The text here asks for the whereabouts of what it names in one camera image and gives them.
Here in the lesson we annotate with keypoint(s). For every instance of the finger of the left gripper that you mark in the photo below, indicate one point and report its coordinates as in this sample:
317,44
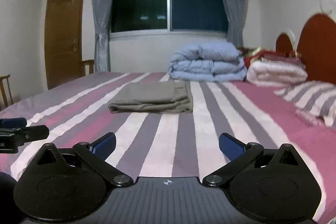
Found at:
13,123
32,133

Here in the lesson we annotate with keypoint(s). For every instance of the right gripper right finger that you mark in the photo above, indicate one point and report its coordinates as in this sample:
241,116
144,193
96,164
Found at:
240,156

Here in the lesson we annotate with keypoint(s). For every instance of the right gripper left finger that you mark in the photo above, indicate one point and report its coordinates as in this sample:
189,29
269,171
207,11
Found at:
95,154

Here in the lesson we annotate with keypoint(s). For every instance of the grey pants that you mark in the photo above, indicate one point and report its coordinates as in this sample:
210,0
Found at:
153,97

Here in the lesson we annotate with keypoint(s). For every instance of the wooden chair at left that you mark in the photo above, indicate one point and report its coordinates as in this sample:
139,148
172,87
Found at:
6,93

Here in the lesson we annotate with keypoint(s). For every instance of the pink white folded blanket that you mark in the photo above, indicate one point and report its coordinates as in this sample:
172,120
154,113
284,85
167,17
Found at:
275,73

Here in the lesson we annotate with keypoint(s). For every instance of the wooden chair near door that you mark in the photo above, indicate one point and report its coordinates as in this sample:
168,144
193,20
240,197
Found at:
87,66

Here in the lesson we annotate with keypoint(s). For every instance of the striped pillow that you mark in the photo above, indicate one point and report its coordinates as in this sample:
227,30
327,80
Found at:
314,97

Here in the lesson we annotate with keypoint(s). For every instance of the light blue folded duvet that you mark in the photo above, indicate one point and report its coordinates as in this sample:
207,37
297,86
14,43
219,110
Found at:
209,62

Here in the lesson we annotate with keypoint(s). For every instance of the red folded cloth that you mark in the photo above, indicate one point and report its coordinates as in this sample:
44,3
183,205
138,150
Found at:
258,54

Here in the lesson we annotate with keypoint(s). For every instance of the brown wooden door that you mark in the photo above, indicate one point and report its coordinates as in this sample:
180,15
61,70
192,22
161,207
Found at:
63,53

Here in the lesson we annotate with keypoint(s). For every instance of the red wooden headboard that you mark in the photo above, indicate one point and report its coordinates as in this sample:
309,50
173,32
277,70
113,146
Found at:
316,46

